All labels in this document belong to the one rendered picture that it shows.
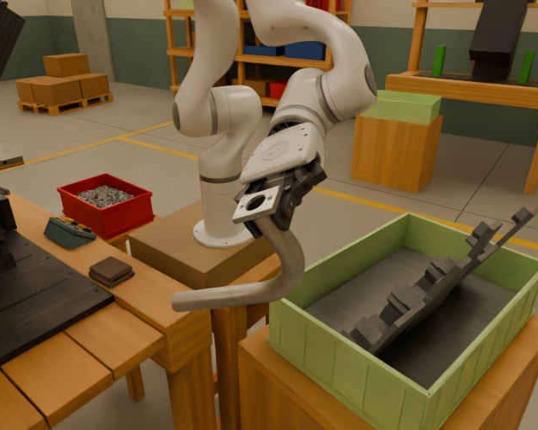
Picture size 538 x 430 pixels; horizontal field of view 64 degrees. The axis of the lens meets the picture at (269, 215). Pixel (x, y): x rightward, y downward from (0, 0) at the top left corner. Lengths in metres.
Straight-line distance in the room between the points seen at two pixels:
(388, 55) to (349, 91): 5.64
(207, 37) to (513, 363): 1.04
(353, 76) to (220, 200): 0.66
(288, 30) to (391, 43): 5.56
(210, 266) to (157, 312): 0.19
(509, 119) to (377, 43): 1.91
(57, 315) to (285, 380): 0.56
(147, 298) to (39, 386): 0.30
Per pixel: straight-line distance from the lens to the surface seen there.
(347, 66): 0.64
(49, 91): 7.35
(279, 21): 0.71
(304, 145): 0.54
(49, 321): 1.15
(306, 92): 0.66
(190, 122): 1.10
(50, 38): 11.80
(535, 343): 1.32
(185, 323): 1.08
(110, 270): 1.22
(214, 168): 1.16
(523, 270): 1.35
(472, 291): 1.33
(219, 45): 1.03
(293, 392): 1.04
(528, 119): 5.99
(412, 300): 0.93
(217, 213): 1.21
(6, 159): 1.55
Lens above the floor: 1.57
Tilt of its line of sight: 27 degrees down
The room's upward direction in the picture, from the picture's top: straight up
